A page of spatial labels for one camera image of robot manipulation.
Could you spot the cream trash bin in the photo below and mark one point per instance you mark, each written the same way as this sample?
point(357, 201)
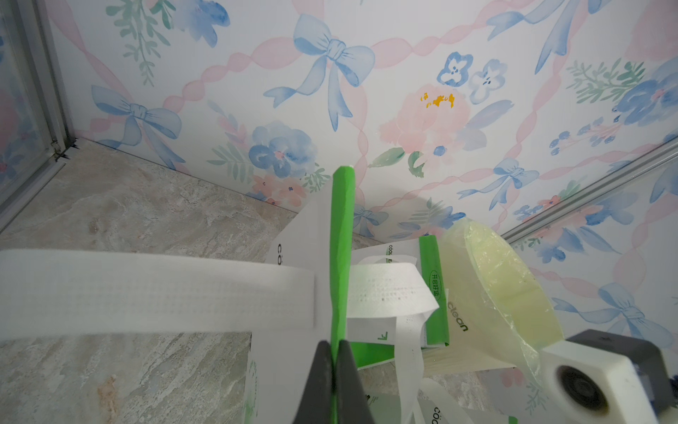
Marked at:
point(498, 297)

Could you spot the left aluminium corner post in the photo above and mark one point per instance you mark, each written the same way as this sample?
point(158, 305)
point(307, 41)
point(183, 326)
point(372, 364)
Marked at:
point(35, 129)

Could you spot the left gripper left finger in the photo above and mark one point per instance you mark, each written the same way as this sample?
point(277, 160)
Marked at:
point(315, 406)

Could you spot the right aluminium corner post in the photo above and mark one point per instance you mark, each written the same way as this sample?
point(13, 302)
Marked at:
point(663, 154)

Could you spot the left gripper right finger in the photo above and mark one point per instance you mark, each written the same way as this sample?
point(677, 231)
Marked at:
point(350, 399)

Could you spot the green white bag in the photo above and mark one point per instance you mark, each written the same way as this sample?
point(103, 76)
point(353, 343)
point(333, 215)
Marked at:
point(435, 405)
point(297, 298)
point(404, 280)

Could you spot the green bin liner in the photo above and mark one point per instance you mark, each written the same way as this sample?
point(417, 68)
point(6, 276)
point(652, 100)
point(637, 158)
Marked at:
point(498, 286)

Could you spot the aluminium corner post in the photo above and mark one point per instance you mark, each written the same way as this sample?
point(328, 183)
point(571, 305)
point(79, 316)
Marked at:
point(35, 129)
point(663, 154)

